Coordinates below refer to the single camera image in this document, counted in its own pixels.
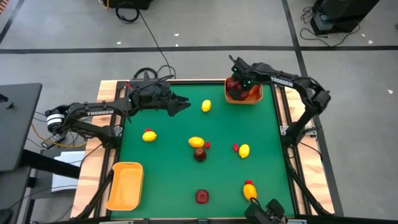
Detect dark red apple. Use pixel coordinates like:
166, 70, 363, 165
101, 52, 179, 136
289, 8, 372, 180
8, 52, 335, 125
226, 79, 240, 93

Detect dark grey desk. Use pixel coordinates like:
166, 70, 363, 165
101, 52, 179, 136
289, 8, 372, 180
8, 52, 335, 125
0, 82, 43, 172

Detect orange plastic basket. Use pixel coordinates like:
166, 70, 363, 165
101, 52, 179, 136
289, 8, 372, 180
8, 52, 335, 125
224, 76, 264, 105

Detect black equipment case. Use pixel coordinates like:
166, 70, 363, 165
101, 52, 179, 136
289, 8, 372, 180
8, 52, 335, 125
310, 0, 381, 36

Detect yellow plastic basket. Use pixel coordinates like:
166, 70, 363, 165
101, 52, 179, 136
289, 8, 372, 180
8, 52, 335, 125
104, 161, 144, 212

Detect dark red pear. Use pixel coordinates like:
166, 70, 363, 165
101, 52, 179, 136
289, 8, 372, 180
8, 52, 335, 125
193, 147, 208, 162

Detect white box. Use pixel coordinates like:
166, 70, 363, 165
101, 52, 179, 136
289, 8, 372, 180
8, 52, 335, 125
50, 150, 86, 194

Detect black box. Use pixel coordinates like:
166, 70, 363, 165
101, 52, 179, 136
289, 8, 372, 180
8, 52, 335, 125
107, 0, 154, 10

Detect black aluminium table frame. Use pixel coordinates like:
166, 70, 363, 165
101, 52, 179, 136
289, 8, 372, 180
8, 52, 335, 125
73, 79, 346, 224

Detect black power adapter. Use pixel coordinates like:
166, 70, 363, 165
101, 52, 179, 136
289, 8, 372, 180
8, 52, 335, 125
40, 133, 67, 150

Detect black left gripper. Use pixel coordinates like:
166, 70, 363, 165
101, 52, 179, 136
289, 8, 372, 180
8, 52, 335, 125
129, 80, 192, 118

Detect green table mat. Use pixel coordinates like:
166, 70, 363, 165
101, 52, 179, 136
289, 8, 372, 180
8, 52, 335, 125
110, 83, 295, 218

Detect black crossbar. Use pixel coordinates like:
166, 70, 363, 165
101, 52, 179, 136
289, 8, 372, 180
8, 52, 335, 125
18, 148, 82, 180

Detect yellow cable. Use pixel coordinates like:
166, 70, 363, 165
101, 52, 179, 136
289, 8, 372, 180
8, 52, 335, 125
30, 123, 88, 149

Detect black floor cable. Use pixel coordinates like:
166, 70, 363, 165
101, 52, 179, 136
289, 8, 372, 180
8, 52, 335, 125
114, 1, 177, 80

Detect black tangled cables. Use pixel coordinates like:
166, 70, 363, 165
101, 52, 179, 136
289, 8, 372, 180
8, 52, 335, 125
299, 5, 361, 48

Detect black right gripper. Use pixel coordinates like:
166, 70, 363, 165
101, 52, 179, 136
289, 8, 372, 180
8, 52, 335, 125
229, 63, 262, 101

